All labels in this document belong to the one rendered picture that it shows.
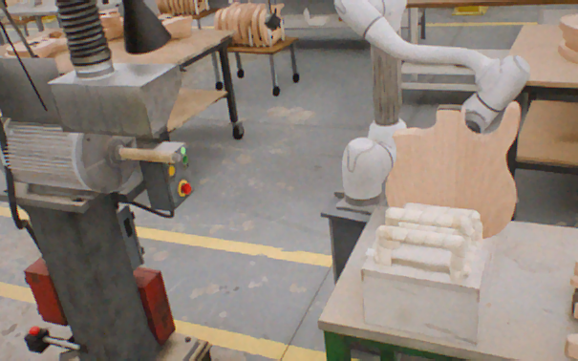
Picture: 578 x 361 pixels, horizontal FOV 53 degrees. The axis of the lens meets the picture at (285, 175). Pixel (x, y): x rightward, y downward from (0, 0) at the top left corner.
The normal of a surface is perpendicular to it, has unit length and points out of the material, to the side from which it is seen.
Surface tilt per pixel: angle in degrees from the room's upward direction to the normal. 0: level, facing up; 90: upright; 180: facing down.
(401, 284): 90
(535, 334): 0
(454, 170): 90
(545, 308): 0
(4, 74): 90
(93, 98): 90
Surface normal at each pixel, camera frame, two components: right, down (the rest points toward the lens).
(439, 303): -0.40, 0.47
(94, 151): 0.85, 0.08
